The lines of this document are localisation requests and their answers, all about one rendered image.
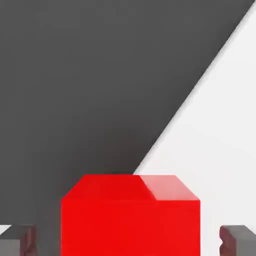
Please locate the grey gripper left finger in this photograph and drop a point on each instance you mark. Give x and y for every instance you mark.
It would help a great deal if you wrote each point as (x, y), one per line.
(14, 243)

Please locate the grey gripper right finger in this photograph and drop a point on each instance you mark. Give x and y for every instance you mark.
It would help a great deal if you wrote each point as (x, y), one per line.
(239, 242)

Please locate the small red cube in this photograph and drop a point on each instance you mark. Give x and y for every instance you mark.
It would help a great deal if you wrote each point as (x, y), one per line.
(130, 220)

